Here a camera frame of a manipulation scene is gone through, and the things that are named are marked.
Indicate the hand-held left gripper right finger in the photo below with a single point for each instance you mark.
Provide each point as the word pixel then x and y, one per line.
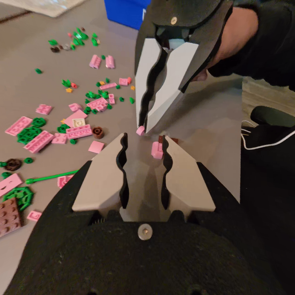
pixel 191 184

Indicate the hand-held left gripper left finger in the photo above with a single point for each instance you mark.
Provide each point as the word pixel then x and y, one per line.
pixel 99 184

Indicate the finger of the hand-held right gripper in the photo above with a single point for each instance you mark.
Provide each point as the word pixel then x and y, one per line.
pixel 146 60
pixel 175 73

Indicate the small brown square plate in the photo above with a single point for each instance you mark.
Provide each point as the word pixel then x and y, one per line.
pixel 174 140

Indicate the pink curved corner brick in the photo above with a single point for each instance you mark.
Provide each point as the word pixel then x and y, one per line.
pixel 156 151

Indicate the person's right forearm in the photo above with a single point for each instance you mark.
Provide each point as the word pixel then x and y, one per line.
pixel 272 46

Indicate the person's right hand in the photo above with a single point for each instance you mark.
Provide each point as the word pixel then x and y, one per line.
pixel 237 30

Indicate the pink square hollow plate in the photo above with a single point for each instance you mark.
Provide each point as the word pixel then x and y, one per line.
pixel 123 81

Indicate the pink ridged brick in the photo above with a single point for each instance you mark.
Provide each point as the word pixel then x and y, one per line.
pixel 110 62
pixel 95 61

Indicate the pink notched round-corner brick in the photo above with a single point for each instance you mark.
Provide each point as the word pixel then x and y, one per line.
pixel 62 182

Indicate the pink curved slope tile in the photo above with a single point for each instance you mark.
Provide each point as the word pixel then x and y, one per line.
pixel 96 147

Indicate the pink narrow three-stud plate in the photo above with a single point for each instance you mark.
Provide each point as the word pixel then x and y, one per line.
pixel 34 216
pixel 108 86

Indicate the green flexible rod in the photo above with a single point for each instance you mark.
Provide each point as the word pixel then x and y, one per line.
pixel 53 176

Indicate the brown round brick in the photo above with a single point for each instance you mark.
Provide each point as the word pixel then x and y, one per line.
pixel 98 133

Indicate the small pink hollow brick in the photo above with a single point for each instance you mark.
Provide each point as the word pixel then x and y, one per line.
pixel 104 107
pixel 111 99

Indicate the blue plastic bin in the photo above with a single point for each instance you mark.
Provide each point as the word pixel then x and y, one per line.
pixel 122 11

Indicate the long pink hollow brick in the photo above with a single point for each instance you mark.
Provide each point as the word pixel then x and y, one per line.
pixel 79 131

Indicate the pink four-stud brick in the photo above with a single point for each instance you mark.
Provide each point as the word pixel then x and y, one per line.
pixel 59 138

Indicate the cream square plate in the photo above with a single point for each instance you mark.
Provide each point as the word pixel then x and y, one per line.
pixel 78 122

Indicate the pink plate with round holes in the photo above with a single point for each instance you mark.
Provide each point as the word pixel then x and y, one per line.
pixel 96 103

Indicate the green round plate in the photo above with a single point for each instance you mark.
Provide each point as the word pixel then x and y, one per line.
pixel 41 119
pixel 61 129

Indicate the cluster of green leaf pieces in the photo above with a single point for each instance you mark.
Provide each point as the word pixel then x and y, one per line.
pixel 79 36

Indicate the pink flat square tile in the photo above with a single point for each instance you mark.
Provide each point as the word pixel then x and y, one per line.
pixel 76 115

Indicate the large pink hollow brick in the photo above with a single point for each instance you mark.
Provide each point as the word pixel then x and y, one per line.
pixel 38 142

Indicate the coral round piece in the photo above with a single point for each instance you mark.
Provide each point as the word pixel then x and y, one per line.
pixel 74 85

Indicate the person's black clothing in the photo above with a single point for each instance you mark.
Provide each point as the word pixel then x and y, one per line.
pixel 265 207

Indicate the pink rounded brick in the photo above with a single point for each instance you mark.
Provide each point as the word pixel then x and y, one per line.
pixel 76 107

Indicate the small grey piece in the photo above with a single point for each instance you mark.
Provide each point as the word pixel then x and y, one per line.
pixel 66 46

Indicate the green web wheel piece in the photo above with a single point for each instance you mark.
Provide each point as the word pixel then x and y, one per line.
pixel 28 133
pixel 13 193

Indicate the long pink flat plate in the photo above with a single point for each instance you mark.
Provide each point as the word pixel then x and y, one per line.
pixel 11 182

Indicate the small dark brown piece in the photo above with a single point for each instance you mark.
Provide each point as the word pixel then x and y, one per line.
pixel 55 49

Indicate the dark brown flower piece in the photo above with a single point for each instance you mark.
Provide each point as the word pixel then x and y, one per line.
pixel 9 164

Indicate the pink square studded plate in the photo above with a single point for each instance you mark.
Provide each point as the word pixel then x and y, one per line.
pixel 43 109

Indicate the large brown studded plate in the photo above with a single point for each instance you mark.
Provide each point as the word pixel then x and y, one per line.
pixel 9 219

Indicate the pink wide studded plate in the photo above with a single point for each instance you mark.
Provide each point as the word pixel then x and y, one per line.
pixel 18 125

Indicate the laminated instruction sheet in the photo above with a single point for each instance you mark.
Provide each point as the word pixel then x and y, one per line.
pixel 57 7

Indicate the black chair armrest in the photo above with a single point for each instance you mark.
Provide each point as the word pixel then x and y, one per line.
pixel 272 116

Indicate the scattered small green pieces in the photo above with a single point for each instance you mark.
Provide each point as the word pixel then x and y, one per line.
pixel 38 71

